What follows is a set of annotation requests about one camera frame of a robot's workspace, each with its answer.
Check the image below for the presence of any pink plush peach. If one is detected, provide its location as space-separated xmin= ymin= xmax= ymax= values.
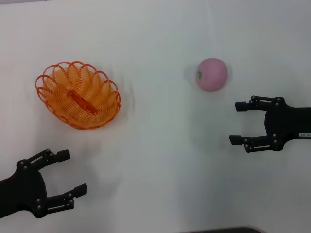
xmin=195 ymin=58 xmax=229 ymax=92

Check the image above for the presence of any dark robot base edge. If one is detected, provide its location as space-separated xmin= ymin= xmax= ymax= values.
xmin=179 ymin=227 xmax=264 ymax=233

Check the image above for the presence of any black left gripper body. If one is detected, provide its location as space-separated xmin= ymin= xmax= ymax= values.
xmin=0 ymin=159 xmax=51 ymax=219

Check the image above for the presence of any orange woven plastic basket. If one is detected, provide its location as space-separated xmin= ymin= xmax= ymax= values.
xmin=35 ymin=60 xmax=121 ymax=130

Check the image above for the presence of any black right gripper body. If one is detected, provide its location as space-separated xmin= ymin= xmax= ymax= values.
xmin=263 ymin=96 xmax=311 ymax=152

